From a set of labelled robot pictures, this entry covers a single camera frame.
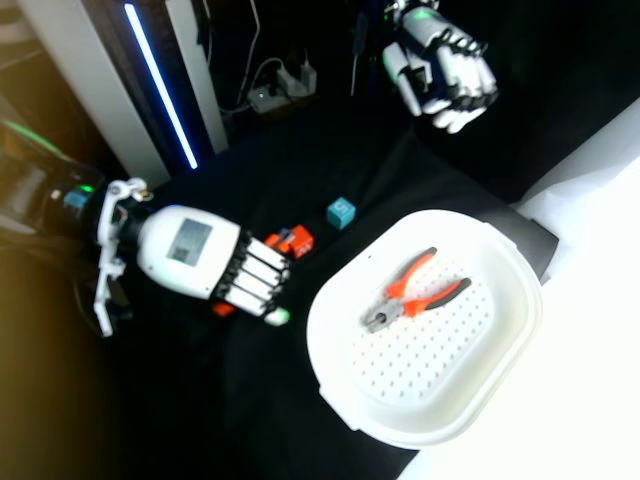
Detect dark grey board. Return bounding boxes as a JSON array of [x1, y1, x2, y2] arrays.
[[474, 202, 561, 286]]

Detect white power strip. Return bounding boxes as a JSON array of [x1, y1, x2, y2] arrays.
[[247, 84, 292, 114]]

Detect orange utility knife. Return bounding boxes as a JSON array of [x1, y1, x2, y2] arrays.
[[212, 224, 316, 317]]

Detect white pillar with light strip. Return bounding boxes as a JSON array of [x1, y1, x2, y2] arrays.
[[19, 0, 229, 174]]

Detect black table cloth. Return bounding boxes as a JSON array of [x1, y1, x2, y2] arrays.
[[89, 99, 524, 480]]

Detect teal cube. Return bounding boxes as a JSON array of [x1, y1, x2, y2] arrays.
[[326, 197, 357, 231]]

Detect white cable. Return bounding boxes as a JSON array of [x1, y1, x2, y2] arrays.
[[219, 0, 281, 115]]

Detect white plug adapter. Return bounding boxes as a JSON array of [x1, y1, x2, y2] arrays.
[[276, 54, 319, 99]]

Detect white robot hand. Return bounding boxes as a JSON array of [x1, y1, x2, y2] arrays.
[[382, 4, 500, 135], [135, 204, 292, 327]]

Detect orange-handled pliers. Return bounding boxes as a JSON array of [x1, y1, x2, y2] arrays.
[[358, 247, 473, 335]]

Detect white perforated plastic tray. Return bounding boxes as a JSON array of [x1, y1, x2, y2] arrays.
[[305, 209, 544, 451]]

